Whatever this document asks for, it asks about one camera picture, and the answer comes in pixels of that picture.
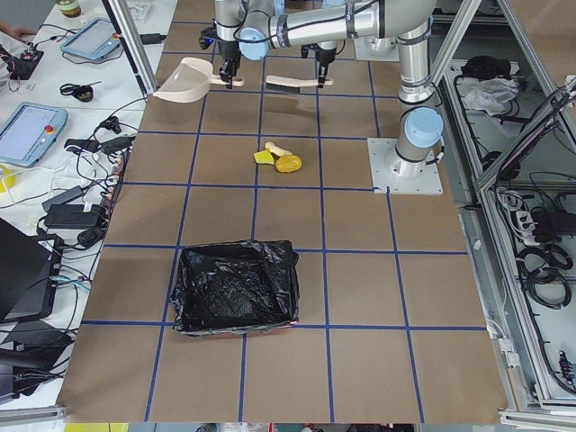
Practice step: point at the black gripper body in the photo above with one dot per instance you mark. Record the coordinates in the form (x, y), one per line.
(325, 53)
(229, 50)

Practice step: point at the beige plastic dustpan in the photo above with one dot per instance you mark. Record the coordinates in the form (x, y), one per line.
(189, 82)

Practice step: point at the beige hand brush black bristles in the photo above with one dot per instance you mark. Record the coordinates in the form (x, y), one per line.
(294, 85)

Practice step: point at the yellow green fruit chunk toy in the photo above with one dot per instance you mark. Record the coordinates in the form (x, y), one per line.
(264, 157)

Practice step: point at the brown wrinkled potato toy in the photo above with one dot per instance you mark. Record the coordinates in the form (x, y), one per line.
(288, 164)

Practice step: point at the bin with black trash bag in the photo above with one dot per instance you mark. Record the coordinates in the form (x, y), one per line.
(235, 288)

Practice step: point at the blue teach pendant far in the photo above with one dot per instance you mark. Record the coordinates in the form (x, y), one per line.
(95, 41)

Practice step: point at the blue teach pendant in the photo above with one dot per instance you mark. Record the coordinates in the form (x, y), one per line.
(29, 132)
(95, 41)

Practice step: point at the white crumpled cloth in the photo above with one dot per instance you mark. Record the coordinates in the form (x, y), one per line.
(492, 96)

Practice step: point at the blue teach pendant near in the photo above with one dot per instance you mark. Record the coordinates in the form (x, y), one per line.
(29, 132)

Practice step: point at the black power adapter brick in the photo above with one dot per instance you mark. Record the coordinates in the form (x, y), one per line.
(75, 216)

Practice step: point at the black laptop computer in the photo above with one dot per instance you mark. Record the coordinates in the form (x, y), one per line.
(29, 265)

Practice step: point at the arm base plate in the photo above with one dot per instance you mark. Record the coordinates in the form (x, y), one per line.
(374, 49)
(393, 175)

